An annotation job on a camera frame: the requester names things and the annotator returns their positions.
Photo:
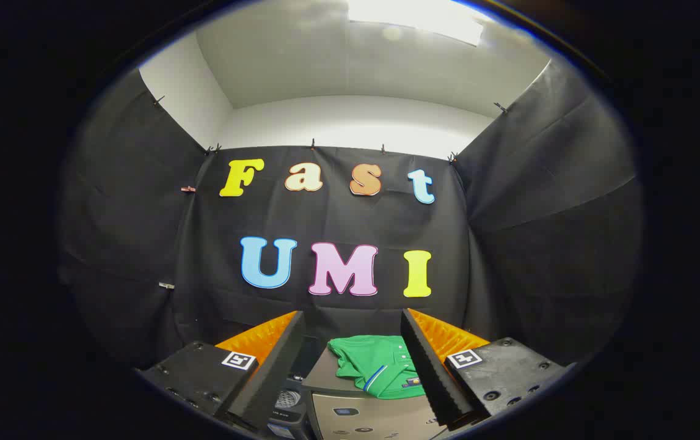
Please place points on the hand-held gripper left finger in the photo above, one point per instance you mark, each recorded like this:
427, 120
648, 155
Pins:
277, 366

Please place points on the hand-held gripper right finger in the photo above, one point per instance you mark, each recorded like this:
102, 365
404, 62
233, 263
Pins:
426, 366

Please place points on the green polo shirt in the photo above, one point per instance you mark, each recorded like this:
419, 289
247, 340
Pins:
374, 366

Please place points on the black backdrop cloth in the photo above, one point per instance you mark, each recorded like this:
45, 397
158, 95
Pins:
331, 217

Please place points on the ceiling light panel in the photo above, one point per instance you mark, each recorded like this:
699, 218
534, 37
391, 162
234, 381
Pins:
417, 18

